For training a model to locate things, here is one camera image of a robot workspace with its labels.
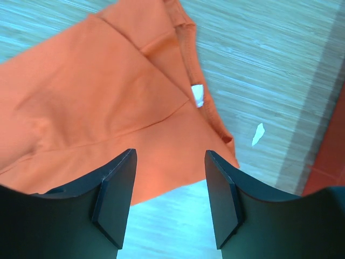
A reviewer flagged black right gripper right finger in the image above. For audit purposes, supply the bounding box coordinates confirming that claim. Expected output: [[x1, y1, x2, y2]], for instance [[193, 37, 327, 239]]
[[205, 151, 344, 258]]

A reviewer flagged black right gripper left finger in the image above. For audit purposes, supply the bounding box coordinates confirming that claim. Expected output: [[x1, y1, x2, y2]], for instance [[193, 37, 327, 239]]
[[1, 149, 137, 259]]

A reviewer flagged orange t-shirt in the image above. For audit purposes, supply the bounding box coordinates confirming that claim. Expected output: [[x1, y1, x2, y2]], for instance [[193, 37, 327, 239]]
[[1, 1, 238, 205]]

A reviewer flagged white paper strip scrap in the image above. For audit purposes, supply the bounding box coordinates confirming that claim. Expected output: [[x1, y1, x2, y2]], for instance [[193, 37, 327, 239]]
[[251, 123, 265, 146]]

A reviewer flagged red plastic bin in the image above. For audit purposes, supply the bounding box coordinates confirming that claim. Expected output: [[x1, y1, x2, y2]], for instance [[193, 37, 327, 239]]
[[302, 87, 345, 196]]

